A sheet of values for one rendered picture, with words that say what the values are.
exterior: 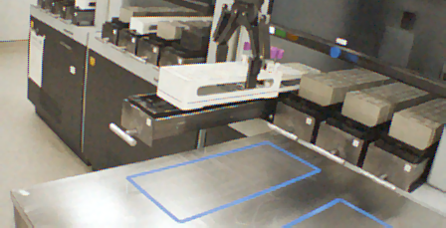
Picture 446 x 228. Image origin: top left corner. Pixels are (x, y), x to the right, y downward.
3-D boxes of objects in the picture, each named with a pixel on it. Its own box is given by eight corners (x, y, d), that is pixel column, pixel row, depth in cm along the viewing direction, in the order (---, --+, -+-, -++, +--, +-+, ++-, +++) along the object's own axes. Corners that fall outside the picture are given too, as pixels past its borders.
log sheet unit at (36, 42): (28, 78, 274) (30, 23, 263) (42, 91, 256) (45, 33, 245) (24, 78, 272) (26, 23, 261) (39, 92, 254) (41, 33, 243)
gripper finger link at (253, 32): (252, 13, 103) (256, 11, 102) (263, 60, 103) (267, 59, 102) (240, 12, 101) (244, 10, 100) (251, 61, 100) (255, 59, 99)
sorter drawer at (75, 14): (169, 18, 269) (171, 3, 266) (183, 23, 260) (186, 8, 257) (58, 21, 219) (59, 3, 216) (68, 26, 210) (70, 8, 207)
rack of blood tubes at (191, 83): (250, 83, 119) (254, 60, 117) (278, 96, 113) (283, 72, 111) (155, 94, 99) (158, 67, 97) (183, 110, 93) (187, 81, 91)
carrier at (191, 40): (204, 53, 161) (206, 36, 159) (199, 53, 160) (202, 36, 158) (183, 44, 169) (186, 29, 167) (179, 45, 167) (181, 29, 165)
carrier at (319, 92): (333, 108, 125) (337, 87, 123) (329, 109, 123) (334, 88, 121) (301, 94, 132) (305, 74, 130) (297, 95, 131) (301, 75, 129)
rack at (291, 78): (294, 80, 153) (298, 62, 151) (318, 90, 146) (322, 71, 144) (231, 88, 132) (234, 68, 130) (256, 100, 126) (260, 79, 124)
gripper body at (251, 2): (225, -19, 101) (219, 21, 103) (252, -13, 95) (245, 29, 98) (248, -16, 106) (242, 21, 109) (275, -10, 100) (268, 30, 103)
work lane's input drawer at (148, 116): (292, 96, 158) (297, 71, 156) (324, 110, 149) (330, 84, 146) (106, 127, 109) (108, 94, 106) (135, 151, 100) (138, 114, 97)
